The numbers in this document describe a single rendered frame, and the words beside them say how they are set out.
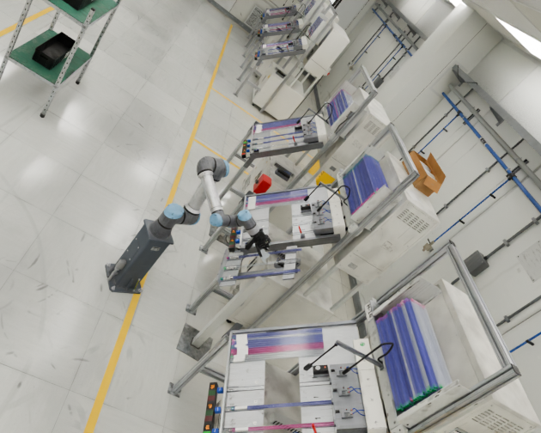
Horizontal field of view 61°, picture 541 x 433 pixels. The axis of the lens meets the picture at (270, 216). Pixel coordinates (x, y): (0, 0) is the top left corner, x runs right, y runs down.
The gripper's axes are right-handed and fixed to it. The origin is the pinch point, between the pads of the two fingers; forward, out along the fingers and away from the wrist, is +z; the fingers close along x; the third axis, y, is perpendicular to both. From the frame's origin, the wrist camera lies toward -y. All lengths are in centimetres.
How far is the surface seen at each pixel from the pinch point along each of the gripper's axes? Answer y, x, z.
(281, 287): -18, 35, 50
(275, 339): 1, -52, 20
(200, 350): -82, -4, 53
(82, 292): -123, -10, -30
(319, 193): 28, 93, 17
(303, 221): 16, 57, 16
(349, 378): 39, -81, 31
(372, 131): 79, 183, 21
